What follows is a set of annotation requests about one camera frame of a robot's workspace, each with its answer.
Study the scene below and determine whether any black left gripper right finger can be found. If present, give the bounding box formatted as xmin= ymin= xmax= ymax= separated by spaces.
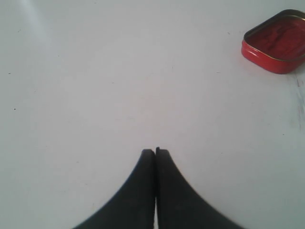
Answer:
xmin=155 ymin=148 xmax=241 ymax=229

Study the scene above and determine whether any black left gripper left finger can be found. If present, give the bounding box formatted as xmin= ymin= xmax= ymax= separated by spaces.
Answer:
xmin=76 ymin=149 xmax=156 ymax=229

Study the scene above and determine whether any red ink pad tin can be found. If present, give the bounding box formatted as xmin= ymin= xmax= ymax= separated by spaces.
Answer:
xmin=241 ymin=9 xmax=305 ymax=74

